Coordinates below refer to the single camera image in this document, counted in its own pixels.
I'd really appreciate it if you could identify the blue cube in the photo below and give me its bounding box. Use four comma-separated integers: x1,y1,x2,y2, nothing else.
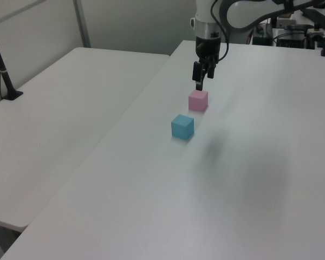
171,114,194,141

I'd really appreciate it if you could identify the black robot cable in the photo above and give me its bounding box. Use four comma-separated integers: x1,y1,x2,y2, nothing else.
210,0,230,62

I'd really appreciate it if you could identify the black lab equipment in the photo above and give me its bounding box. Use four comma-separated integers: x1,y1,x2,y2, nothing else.
252,8,325,50

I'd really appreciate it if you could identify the black camera stand pole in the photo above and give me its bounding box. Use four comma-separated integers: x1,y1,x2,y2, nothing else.
0,22,24,101

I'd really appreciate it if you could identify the pink cube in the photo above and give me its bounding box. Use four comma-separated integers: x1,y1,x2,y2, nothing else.
188,90,209,112

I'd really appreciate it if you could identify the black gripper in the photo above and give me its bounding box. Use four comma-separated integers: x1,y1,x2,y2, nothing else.
192,35,222,91

